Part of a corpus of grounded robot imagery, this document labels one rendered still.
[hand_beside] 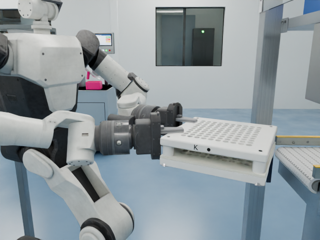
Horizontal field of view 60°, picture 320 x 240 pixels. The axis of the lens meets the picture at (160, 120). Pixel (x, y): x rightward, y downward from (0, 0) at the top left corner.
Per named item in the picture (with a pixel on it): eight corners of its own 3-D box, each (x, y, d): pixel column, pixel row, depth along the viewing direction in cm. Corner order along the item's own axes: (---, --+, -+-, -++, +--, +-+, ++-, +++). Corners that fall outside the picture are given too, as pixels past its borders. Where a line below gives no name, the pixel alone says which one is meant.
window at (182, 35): (155, 66, 571) (154, 6, 543) (155, 66, 573) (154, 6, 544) (222, 66, 569) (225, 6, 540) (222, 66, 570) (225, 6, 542)
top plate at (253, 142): (159, 145, 67) (159, 137, 67) (194, 122, 88) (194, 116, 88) (266, 164, 56) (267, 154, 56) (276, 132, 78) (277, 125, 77)
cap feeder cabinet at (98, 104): (55, 155, 319) (49, 90, 301) (72, 140, 374) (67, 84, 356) (110, 156, 318) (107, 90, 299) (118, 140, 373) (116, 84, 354)
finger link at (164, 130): (184, 132, 70) (160, 133, 70) (182, 129, 73) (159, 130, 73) (184, 126, 70) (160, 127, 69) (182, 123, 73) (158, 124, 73)
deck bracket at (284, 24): (285, 32, 89) (286, 17, 88) (278, 33, 94) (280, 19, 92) (287, 32, 89) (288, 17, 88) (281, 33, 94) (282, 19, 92)
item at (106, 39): (95, 85, 336) (92, 32, 321) (97, 85, 346) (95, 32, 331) (114, 85, 336) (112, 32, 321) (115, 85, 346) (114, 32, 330)
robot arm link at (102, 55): (88, 77, 118) (61, 55, 114) (97, 66, 124) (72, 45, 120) (101, 62, 110) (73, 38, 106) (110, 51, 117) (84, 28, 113)
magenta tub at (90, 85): (85, 90, 302) (85, 82, 300) (88, 88, 314) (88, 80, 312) (100, 90, 302) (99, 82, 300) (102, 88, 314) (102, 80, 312)
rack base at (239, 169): (159, 164, 68) (159, 155, 68) (194, 137, 90) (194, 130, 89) (264, 186, 58) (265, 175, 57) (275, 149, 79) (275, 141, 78)
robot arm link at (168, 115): (186, 100, 87) (155, 97, 93) (169, 105, 79) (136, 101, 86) (185, 138, 90) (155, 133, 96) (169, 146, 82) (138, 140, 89)
